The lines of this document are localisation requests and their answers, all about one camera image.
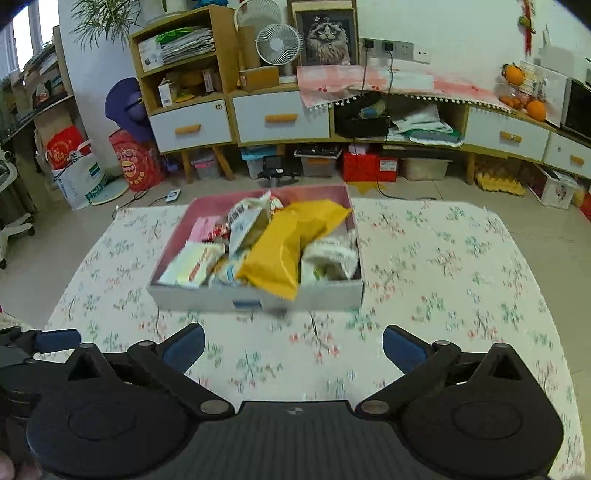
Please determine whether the stack of newspapers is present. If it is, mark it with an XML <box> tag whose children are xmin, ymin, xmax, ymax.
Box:
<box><xmin>159</xmin><ymin>28</ymin><xmax>216</xmax><ymax>65</ymax></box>

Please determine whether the white round floor base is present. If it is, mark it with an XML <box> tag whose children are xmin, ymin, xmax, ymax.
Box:
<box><xmin>91</xmin><ymin>178</ymin><xmax>130</xmax><ymax>206</ymax></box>

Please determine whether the low wooden cabinet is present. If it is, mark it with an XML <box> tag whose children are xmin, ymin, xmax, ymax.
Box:
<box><xmin>229</xmin><ymin>85</ymin><xmax>334</xmax><ymax>146</ymax></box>

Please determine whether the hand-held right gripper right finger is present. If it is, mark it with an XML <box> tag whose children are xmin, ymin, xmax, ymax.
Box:
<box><xmin>355</xmin><ymin>325</ymin><xmax>522</xmax><ymax>418</ymax></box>

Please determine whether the red white snack packet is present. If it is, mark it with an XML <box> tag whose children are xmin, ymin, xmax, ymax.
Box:
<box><xmin>203</xmin><ymin>222</ymin><xmax>232</xmax><ymax>243</ymax></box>

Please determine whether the yellow egg tray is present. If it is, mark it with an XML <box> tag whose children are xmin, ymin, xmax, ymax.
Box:
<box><xmin>475</xmin><ymin>170</ymin><xmax>527</xmax><ymax>197</ymax></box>

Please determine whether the black camera stand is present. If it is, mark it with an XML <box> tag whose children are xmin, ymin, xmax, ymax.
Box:
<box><xmin>257</xmin><ymin>155</ymin><xmax>300</xmax><ymax>188</ymax></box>

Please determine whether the long wooden tv cabinet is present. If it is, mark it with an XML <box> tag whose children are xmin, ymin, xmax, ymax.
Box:
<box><xmin>331</xmin><ymin>90</ymin><xmax>591</xmax><ymax>185</ymax></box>

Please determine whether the blue lid storage box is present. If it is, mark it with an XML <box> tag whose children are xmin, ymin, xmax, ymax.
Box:
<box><xmin>241</xmin><ymin>147</ymin><xmax>278</xmax><ymax>181</ymax></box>

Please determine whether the tall wooden shelf cabinet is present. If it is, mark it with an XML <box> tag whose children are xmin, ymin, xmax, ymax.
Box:
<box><xmin>129</xmin><ymin>6</ymin><xmax>238</xmax><ymax>183</ymax></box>

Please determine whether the white floral storage box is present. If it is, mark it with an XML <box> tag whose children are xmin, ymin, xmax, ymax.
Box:
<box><xmin>527</xmin><ymin>166</ymin><xmax>581</xmax><ymax>210</ymax></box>

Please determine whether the black keyboard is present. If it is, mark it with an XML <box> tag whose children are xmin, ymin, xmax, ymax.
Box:
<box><xmin>294</xmin><ymin>144</ymin><xmax>343</xmax><ymax>158</ymax></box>

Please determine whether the yellow jar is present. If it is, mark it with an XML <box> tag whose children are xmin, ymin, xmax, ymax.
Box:
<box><xmin>178</xmin><ymin>69</ymin><xmax>207</xmax><ymax>97</ymax></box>

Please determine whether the green plastic bag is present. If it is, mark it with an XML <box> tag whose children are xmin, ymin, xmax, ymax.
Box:
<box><xmin>154</xmin><ymin>26</ymin><xmax>198</xmax><ymax>45</ymax></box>

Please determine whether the white carton box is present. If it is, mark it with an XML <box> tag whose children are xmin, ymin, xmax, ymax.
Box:
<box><xmin>137</xmin><ymin>37</ymin><xmax>163</xmax><ymax>71</ymax></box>

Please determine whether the pink cardboard box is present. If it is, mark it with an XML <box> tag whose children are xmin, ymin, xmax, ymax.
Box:
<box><xmin>147</xmin><ymin>185</ymin><xmax>365</xmax><ymax>315</ymax></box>

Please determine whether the stack of white green bags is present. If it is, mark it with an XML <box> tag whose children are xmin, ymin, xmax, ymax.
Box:
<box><xmin>388</xmin><ymin>104</ymin><xmax>464</xmax><ymax>147</ymax></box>

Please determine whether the person's left hand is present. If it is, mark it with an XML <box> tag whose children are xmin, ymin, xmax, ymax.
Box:
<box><xmin>0</xmin><ymin>449</ymin><xmax>43</xmax><ymax>480</ymax></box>

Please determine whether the large yellow snack packet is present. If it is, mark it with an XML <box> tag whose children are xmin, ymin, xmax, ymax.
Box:
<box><xmin>235</xmin><ymin>199</ymin><xmax>354</xmax><ymax>301</ymax></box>

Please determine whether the white nut-print snack packet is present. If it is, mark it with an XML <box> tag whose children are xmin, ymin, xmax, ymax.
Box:
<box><xmin>300</xmin><ymin>237</ymin><xmax>361</xmax><ymax>282</ymax></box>

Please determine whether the red gift bag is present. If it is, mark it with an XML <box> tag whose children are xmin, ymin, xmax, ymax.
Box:
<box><xmin>46</xmin><ymin>124</ymin><xmax>88</xmax><ymax>171</ymax></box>

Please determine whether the tall brown cardboard box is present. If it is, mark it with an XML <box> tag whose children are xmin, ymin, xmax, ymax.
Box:
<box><xmin>238</xmin><ymin>25</ymin><xmax>260</xmax><ymax>70</ymax></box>

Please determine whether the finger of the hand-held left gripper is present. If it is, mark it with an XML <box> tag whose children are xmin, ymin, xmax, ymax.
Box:
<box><xmin>0</xmin><ymin>327</ymin><xmax>83</xmax><ymax>365</ymax></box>

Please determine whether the black bag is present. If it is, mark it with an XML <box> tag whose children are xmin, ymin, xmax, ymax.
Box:
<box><xmin>334</xmin><ymin>92</ymin><xmax>393</xmax><ymax>138</ymax></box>

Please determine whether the white drawer orange handle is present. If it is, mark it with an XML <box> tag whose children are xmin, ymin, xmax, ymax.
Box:
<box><xmin>148</xmin><ymin>99</ymin><xmax>233</xmax><ymax>154</ymax></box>
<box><xmin>545</xmin><ymin>131</ymin><xmax>591</xmax><ymax>178</ymax></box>
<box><xmin>465</xmin><ymin>106</ymin><xmax>551</xmax><ymax>162</ymax></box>
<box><xmin>232</xmin><ymin>91</ymin><xmax>331</xmax><ymax>144</ymax></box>

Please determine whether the framed cat picture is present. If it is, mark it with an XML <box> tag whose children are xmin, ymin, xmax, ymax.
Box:
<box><xmin>292</xmin><ymin>8</ymin><xmax>359</xmax><ymax>68</ymax></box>

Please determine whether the white paper box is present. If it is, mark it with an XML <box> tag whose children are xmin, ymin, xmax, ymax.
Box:
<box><xmin>521</xmin><ymin>59</ymin><xmax>570</xmax><ymax>126</ymax></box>

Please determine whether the pink lid storage box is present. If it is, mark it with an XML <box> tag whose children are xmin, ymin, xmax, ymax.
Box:
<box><xmin>191</xmin><ymin>154</ymin><xmax>222</xmax><ymax>181</ymax></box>

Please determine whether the large white fan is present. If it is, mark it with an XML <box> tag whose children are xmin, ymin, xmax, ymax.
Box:
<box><xmin>234</xmin><ymin>0</ymin><xmax>281</xmax><ymax>31</ymax></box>

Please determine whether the small white desk fan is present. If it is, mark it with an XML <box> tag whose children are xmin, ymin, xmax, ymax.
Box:
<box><xmin>255</xmin><ymin>24</ymin><xmax>304</xmax><ymax>85</ymax></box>

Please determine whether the yellow paper scrap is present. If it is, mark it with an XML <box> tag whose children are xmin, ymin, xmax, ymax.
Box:
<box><xmin>348</xmin><ymin>181</ymin><xmax>385</xmax><ymax>197</ymax></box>

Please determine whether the pink wafer packet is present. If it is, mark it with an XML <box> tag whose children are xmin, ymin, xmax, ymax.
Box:
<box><xmin>187</xmin><ymin>216</ymin><xmax>218</xmax><ymax>243</ymax></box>

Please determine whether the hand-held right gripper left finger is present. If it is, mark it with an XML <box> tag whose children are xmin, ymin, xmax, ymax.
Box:
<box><xmin>68</xmin><ymin>323</ymin><xmax>235</xmax><ymax>418</ymax></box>

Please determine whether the white clear storage box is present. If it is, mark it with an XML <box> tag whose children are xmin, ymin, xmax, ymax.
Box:
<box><xmin>399</xmin><ymin>157</ymin><xmax>453</xmax><ymax>182</ymax></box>

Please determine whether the clear cream bread packet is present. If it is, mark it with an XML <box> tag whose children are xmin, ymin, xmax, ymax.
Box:
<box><xmin>210</xmin><ymin>256</ymin><xmax>252</xmax><ymax>287</ymax></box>

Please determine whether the floral tablecloth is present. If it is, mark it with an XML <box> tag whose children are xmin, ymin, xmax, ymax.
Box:
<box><xmin>46</xmin><ymin>198</ymin><xmax>583</xmax><ymax>480</ymax></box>

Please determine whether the black white microwave oven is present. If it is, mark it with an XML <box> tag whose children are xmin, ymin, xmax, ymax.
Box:
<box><xmin>560</xmin><ymin>78</ymin><xmax>591</xmax><ymax>140</ymax></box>

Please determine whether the pink patterned table runner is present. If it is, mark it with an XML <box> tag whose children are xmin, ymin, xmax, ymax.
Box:
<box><xmin>295</xmin><ymin>65</ymin><xmax>513</xmax><ymax>114</ymax></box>

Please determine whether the wooden bookshelf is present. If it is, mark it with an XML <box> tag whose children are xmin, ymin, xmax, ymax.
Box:
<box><xmin>0</xmin><ymin>25</ymin><xmax>88</xmax><ymax>213</ymax></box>

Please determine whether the purple hat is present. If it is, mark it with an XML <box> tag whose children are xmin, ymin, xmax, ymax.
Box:
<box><xmin>104</xmin><ymin>77</ymin><xmax>155</xmax><ymax>145</ymax></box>

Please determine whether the red cardboard box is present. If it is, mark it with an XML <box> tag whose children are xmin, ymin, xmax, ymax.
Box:
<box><xmin>342</xmin><ymin>150</ymin><xmax>399</xmax><ymax>183</ymax></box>

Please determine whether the black charger plug cable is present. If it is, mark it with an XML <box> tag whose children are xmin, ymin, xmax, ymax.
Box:
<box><xmin>383</xmin><ymin>42</ymin><xmax>395</xmax><ymax>93</ymax></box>
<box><xmin>361</xmin><ymin>41</ymin><xmax>374</xmax><ymax>90</ymax></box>

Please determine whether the white plastic shopping bag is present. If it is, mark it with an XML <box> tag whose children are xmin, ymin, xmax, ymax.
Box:
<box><xmin>51</xmin><ymin>144</ymin><xmax>109</xmax><ymax>212</ymax></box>

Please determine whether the white office chair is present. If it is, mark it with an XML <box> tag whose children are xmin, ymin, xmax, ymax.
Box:
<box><xmin>0</xmin><ymin>150</ymin><xmax>38</xmax><ymax>271</ymax></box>

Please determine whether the red hanging ornament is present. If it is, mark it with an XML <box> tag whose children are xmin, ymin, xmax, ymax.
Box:
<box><xmin>518</xmin><ymin>0</ymin><xmax>539</xmax><ymax>52</ymax></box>

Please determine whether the potted green plant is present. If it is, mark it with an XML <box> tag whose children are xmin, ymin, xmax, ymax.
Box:
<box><xmin>71</xmin><ymin>0</ymin><xmax>188</xmax><ymax>49</ymax></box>

